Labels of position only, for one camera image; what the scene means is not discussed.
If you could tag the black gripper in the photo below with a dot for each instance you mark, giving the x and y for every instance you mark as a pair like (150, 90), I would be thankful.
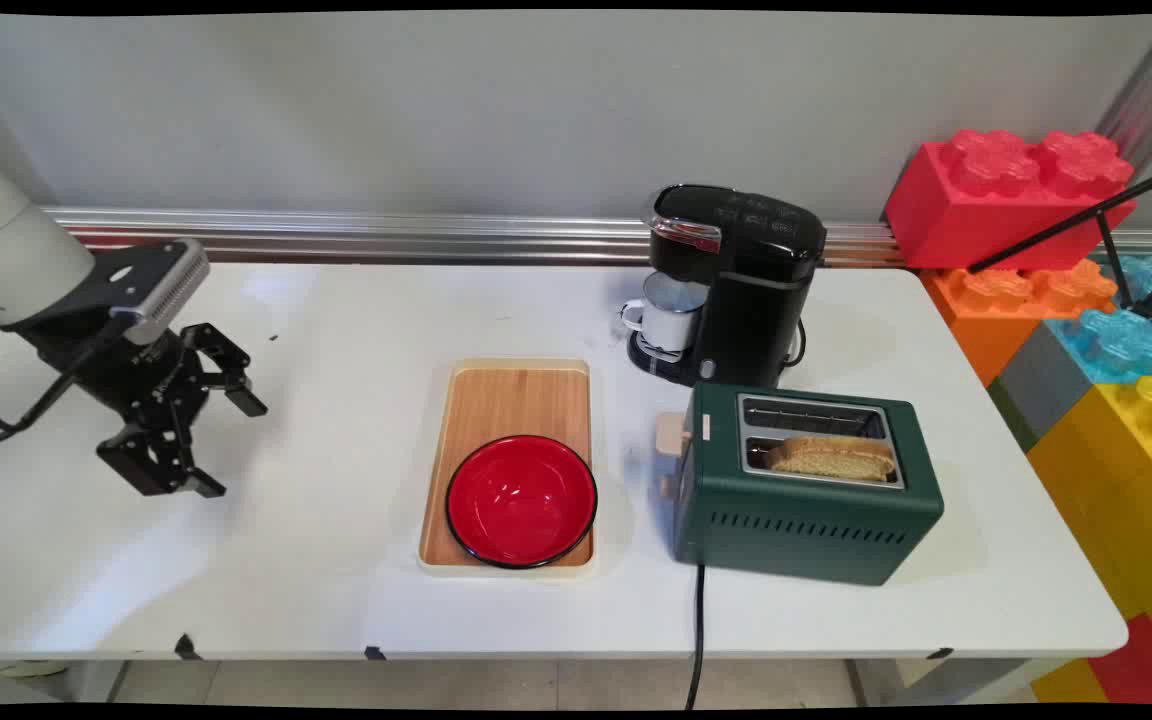
(126, 375)

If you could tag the green two-slot toaster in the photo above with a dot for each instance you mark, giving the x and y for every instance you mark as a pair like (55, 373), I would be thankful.
(796, 525)

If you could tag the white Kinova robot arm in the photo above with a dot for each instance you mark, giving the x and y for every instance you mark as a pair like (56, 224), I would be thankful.
(11, 245)

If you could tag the black tape piece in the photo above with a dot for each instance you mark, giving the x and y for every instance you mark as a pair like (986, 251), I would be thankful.
(374, 653)
(186, 648)
(939, 654)

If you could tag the wooden serving tray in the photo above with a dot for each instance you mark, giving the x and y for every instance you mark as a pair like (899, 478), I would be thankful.
(511, 400)

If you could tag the red bowl black rim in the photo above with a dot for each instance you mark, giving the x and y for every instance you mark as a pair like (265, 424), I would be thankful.
(521, 500)

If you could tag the white enamel mug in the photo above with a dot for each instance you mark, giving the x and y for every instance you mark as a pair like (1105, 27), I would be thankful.
(671, 315)

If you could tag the black coffee machine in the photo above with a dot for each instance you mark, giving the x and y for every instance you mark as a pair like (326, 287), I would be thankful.
(751, 300)

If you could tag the toasted bread slice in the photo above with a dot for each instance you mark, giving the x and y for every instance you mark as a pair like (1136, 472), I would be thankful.
(831, 458)

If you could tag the big orange toy brick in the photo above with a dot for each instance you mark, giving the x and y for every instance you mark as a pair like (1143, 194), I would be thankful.
(986, 320)

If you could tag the big red toy brick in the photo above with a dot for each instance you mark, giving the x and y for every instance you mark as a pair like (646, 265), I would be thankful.
(996, 215)

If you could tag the big grey toy brick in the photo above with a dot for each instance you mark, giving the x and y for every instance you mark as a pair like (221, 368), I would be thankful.
(1041, 380)

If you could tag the big light blue toy brick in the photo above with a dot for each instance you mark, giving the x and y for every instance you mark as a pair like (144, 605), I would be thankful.
(1121, 340)

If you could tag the black tripod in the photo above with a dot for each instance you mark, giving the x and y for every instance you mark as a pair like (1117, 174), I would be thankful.
(1111, 245)

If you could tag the big yellow toy brick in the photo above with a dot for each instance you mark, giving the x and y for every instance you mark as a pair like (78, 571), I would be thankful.
(1126, 490)

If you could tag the flat red toy brick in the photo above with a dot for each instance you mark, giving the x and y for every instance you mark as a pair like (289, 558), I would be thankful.
(1151, 670)

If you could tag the aluminium upright profile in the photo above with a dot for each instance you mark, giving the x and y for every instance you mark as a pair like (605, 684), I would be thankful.
(1151, 95)

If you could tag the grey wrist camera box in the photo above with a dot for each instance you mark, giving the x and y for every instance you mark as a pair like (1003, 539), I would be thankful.
(171, 285)

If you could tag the aluminium wall rail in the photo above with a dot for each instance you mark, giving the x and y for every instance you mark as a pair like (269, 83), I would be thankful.
(436, 235)

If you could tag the white table leg frame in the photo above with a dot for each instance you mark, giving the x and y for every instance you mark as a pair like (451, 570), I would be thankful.
(936, 680)

